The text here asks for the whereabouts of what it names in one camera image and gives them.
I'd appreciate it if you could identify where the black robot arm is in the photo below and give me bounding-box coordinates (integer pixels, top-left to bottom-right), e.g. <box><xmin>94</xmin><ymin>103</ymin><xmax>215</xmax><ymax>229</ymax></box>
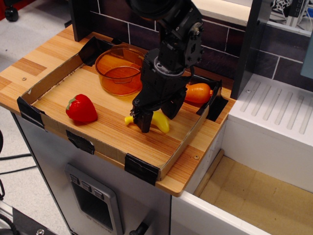
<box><xmin>127</xmin><ymin>0</ymin><xmax>203</xmax><ymax>133</ymax></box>

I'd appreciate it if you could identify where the transparent orange plastic pot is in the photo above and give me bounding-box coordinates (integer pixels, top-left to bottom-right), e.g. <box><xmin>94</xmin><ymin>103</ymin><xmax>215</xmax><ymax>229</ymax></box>
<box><xmin>94</xmin><ymin>46</ymin><xmax>144</xmax><ymax>95</ymax></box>

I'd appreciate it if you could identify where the taped cardboard fence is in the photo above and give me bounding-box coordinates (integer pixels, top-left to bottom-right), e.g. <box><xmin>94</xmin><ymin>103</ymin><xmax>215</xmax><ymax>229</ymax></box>
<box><xmin>17</xmin><ymin>37</ymin><xmax>232</xmax><ymax>184</ymax></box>

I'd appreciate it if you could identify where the dark grey upright post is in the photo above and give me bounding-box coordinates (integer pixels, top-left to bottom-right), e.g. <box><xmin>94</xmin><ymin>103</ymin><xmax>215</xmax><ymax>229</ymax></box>
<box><xmin>230</xmin><ymin>0</ymin><xmax>272</xmax><ymax>99</ymax></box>

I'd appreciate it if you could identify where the grey toy oven cabinet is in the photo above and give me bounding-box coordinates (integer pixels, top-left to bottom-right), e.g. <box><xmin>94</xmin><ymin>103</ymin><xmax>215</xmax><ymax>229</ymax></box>
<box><xmin>14</xmin><ymin>115</ymin><xmax>171</xmax><ymax>235</ymax></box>

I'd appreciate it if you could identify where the black oven knob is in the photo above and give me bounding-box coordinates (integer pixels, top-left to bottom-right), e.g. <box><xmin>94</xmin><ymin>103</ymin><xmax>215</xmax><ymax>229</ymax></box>
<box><xmin>129</xmin><ymin>222</ymin><xmax>149</xmax><ymax>235</ymax></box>

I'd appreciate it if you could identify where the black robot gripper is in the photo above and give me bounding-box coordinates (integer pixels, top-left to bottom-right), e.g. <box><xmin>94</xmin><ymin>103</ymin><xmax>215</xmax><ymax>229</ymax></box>
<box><xmin>131</xmin><ymin>48</ymin><xmax>191</xmax><ymax>133</ymax></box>

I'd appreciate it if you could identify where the black floor cable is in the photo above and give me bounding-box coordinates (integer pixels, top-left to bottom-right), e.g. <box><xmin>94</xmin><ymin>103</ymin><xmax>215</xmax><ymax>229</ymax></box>
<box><xmin>0</xmin><ymin>153</ymin><xmax>38</xmax><ymax>175</ymax></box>

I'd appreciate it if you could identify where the white toy sink unit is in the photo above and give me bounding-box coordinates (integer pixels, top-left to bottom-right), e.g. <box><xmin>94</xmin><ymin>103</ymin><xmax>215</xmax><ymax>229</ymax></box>
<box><xmin>171</xmin><ymin>75</ymin><xmax>313</xmax><ymax>235</ymax></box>

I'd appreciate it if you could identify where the red toy strawberry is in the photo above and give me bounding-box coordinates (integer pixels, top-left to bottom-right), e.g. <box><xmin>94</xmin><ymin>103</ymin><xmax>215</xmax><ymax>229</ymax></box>
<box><xmin>66</xmin><ymin>94</ymin><xmax>98</xmax><ymax>122</ymax></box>

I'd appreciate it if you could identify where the yellow toy banana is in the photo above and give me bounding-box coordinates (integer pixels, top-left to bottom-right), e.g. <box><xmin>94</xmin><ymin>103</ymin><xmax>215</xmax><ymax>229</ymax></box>
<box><xmin>124</xmin><ymin>111</ymin><xmax>170</xmax><ymax>134</ymax></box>

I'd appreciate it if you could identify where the orange toy carrot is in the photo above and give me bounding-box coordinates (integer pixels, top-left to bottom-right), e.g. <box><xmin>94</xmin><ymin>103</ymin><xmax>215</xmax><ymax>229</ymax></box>
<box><xmin>185</xmin><ymin>83</ymin><xmax>213</xmax><ymax>104</ymax></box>

